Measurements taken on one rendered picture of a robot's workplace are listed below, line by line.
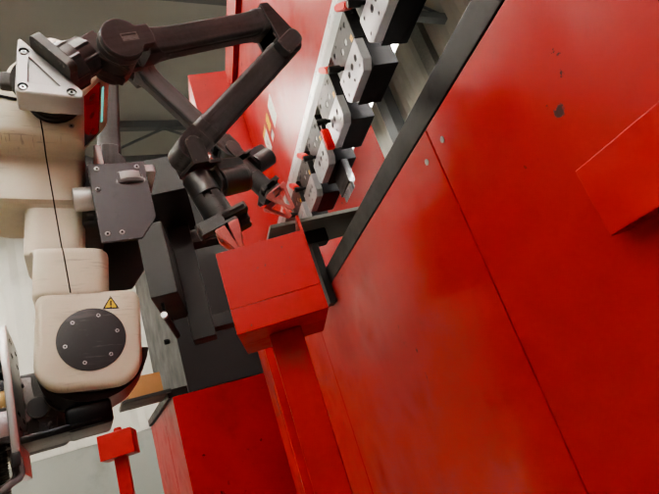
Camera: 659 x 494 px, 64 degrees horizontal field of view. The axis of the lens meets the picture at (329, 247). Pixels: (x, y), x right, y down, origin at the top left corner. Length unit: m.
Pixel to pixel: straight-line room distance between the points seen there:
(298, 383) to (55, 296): 0.43
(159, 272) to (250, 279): 1.58
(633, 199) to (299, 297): 0.56
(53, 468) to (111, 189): 7.24
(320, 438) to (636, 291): 0.57
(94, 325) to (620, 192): 0.77
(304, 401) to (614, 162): 0.63
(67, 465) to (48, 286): 7.22
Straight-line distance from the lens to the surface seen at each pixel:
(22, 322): 8.56
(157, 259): 2.50
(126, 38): 1.09
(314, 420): 0.94
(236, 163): 1.08
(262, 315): 0.89
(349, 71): 1.32
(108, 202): 1.02
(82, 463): 8.15
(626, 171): 0.51
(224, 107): 1.11
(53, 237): 1.06
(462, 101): 0.72
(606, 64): 0.55
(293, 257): 0.92
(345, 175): 1.54
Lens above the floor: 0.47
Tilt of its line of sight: 18 degrees up
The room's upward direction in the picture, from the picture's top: 19 degrees counter-clockwise
